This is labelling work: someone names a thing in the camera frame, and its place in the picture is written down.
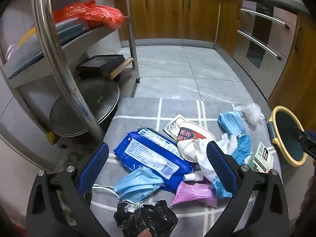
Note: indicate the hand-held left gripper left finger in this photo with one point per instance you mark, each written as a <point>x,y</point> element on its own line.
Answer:
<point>93,167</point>

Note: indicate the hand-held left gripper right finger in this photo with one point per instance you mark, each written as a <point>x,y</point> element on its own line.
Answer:
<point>221,167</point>

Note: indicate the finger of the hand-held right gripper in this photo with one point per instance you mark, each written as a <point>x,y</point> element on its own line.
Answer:
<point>308,140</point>

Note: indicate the yellow rimmed teal bin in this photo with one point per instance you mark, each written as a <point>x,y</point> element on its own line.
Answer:
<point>286,138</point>

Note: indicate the red white paper bowl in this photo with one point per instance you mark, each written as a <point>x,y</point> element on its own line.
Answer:
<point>192,135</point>

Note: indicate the person's left hand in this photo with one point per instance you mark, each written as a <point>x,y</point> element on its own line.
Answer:
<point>145,233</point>

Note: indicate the white tissue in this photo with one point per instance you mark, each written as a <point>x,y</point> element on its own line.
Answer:
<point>203,160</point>

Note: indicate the small white bottle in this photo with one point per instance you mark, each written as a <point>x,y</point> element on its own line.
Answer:
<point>191,177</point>

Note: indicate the pink packet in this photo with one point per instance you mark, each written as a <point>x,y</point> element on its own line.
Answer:
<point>195,192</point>

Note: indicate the green white box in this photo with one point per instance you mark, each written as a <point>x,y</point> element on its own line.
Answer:
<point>261,156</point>

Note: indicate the pleated blue face mask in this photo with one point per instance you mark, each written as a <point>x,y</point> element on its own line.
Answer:
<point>232,123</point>

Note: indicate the blue wet wipes pack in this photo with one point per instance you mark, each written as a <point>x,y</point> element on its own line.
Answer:
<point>148,150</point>

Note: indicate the clear plastic wrap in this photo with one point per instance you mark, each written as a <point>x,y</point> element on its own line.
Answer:
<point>251,114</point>

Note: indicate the tall wooden cabinet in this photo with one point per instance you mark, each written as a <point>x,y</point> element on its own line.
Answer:
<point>296,79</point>

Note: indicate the silver foil packet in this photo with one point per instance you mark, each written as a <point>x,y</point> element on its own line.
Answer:
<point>171,127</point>

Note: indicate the grey rug with white lines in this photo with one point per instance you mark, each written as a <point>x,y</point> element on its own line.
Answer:
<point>138,113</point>

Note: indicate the black plastic bag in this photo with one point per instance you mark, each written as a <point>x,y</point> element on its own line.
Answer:
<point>148,219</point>

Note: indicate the black box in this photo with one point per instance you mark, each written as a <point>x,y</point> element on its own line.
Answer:
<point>98,64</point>

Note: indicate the steel built-in oven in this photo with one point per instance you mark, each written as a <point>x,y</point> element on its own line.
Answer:
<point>261,29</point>

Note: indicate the steel shelf rack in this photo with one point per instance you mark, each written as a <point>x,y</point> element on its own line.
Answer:
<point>49,42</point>

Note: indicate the stack of plastic containers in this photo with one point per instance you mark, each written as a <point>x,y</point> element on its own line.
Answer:
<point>71,29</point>

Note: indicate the orange plastic bag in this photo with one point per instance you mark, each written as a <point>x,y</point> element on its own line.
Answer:
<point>93,14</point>

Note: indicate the wooden kitchen cabinet run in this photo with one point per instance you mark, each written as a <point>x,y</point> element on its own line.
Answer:
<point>172,12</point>

